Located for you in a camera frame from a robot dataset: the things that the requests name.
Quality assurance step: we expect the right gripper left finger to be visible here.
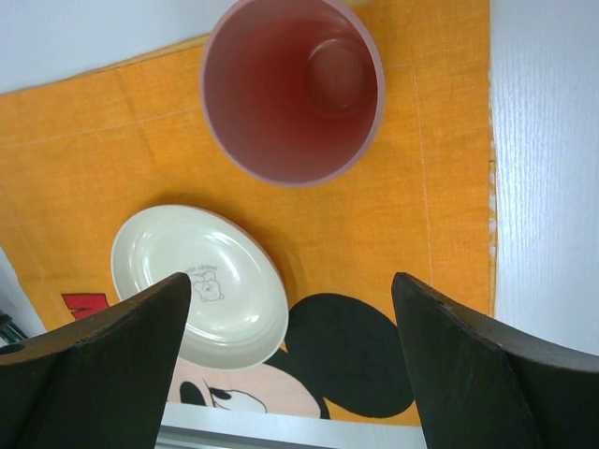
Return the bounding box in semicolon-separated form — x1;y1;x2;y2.
1;273;191;448

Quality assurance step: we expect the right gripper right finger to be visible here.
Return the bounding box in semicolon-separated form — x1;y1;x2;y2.
391;273;598;448

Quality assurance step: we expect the cream white plate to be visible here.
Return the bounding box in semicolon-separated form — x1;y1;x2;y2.
110;205;289;370

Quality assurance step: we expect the orange Mickey Mouse placemat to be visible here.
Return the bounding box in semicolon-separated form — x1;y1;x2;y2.
0;0;498;427

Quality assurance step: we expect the pink plastic cup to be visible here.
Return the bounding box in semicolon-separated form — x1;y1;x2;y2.
199;1;386;187

